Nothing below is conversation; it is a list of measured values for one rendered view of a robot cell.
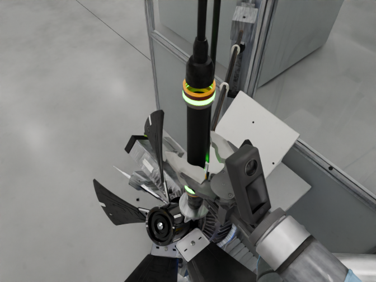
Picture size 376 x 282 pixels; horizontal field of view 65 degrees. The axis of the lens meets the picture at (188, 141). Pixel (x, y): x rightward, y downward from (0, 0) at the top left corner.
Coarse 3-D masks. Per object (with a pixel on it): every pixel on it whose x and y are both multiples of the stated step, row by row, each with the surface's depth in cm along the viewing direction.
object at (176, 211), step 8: (176, 200) 99; (152, 208) 91; (160, 208) 89; (168, 208) 89; (176, 208) 90; (152, 216) 92; (160, 216) 89; (168, 216) 87; (184, 216) 90; (152, 224) 91; (168, 224) 87; (176, 224) 86; (184, 224) 89; (192, 224) 95; (200, 224) 94; (152, 232) 92; (160, 232) 90; (168, 232) 88; (176, 232) 86; (184, 232) 90; (152, 240) 90; (160, 240) 90; (168, 240) 87
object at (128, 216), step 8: (96, 184) 108; (96, 192) 111; (104, 192) 107; (104, 200) 110; (112, 200) 106; (120, 200) 102; (104, 208) 114; (112, 208) 110; (120, 208) 105; (128, 208) 102; (136, 208) 99; (120, 216) 111; (128, 216) 108; (136, 216) 104; (144, 216) 102; (120, 224) 116
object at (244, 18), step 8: (240, 8) 97; (248, 8) 97; (256, 8) 97; (240, 16) 94; (248, 16) 94; (256, 16) 97; (232, 24) 94; (240, 24) 93; (248, 24) 92; (232, 32) 96; (248, 32) 94; (248, 40) 96
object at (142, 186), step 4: (116, 168) 121; (124, 172) 118; (128, 176) 116; (144, 184) 112; (140, 188) 112; (144, 188) 111; (148, 188) 110; (148, 192) 110; (152, 192) 109; (156, 196) 107; (160, 196) 107; (164, 200) 106
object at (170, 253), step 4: (172, 244) 96; (152, 248) 95; (156, 248) 95; (160, 248) 96; (168, 248) 96; (172, 248) 97; (152, 252) 95; (156, 252) 96; (160, 252) 96; (164, 252) 96; (168, 252) 97; (172, 252) 97; (176, 252) 97; (164, 256) 97; (168, 256) 97; (172, 256) 97; (176, 256) 98
